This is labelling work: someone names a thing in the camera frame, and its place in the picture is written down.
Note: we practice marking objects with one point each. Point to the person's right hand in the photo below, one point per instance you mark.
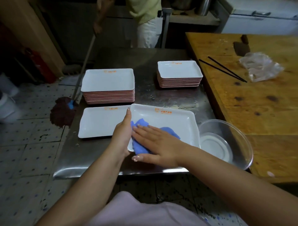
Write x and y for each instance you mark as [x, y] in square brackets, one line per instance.
[165, 149]

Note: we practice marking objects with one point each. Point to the person's left hand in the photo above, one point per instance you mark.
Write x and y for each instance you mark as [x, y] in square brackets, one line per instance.
[122, 137]

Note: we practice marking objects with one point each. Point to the blue cloth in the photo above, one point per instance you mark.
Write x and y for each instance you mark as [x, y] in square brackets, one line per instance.
[139, 149]

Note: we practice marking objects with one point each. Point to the white rectangular plate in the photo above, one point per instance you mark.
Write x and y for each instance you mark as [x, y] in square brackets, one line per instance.
[177, 121]

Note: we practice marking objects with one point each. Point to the steel work table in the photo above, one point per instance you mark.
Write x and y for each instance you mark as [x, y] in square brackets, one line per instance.
[144, 95]

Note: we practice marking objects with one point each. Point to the stack of white plates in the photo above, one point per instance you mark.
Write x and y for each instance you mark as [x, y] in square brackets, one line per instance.
[179, 69]
[107, 79]

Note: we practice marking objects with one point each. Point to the person's right forearm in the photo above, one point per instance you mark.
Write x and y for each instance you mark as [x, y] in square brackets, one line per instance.
[244, 186]

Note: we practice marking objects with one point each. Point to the person's left forearm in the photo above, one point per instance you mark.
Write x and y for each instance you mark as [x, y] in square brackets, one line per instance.
[81, 193]

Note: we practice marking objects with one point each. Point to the clear glass bowl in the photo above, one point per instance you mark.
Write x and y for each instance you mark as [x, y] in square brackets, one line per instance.
[228, 144]

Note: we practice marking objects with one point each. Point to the mop with dark red head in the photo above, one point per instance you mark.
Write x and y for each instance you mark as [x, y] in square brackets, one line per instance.
[61, 114]

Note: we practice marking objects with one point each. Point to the loose light floor tile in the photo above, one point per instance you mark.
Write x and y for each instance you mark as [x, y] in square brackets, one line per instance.
[68, 81]

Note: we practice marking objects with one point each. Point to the grey brick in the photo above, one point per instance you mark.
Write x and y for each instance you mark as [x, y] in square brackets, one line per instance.
[71, 69]

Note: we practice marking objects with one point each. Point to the black chopstick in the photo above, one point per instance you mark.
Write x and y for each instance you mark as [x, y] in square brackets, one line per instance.
[227, 69]
[221, 70]

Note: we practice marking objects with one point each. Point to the red fire extinguisher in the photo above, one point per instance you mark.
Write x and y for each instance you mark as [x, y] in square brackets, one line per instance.
[43, 67]

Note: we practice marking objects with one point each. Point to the wooden table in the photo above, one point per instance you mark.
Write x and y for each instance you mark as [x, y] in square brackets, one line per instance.
[267, 116]

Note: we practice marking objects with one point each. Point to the white plastic bucket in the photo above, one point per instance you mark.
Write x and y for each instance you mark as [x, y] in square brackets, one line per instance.
[8, 85]
[8, 109]

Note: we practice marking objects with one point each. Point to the stainless steel cabinet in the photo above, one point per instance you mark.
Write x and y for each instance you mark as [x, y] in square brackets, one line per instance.
[69, 30]

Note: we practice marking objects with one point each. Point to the crumpled clear plastic bag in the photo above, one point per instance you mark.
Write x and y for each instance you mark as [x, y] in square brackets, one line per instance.
[260, 67]

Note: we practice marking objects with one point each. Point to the black smartphone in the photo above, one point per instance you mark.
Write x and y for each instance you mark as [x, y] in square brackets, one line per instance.
[160, 13]

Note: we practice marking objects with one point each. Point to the beige side counter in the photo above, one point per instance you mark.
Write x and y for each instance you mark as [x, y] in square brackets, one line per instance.
[193, 20]

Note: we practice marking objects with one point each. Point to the steel basin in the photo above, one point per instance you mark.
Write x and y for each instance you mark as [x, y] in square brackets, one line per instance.
[182, 4]

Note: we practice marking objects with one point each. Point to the steel jug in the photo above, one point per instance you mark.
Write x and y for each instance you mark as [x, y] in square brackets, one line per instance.
[202, 7]

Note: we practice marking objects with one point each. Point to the white chest freezer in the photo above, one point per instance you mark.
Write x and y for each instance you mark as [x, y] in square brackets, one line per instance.
[260, 25]

